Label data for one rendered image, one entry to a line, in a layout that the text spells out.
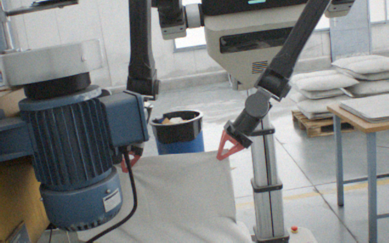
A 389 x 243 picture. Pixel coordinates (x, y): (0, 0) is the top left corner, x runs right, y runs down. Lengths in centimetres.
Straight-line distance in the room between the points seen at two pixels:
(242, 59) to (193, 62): 761
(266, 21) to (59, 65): 89
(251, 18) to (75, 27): 812
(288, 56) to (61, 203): 63
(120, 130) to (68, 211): 17
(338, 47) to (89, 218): 914
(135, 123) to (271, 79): 43
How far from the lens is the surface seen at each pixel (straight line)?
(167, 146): 327
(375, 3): 1005
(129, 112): 72
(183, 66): 906
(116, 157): 84
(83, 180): 71
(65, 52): 64
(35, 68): 65
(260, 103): 95
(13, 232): 80
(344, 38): 969
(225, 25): 136
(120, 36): 914
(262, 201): 175
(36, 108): 68
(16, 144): 73
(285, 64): 100
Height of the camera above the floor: 142
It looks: 13 degrees down
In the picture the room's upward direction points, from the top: 8 degrees counter-clockwise
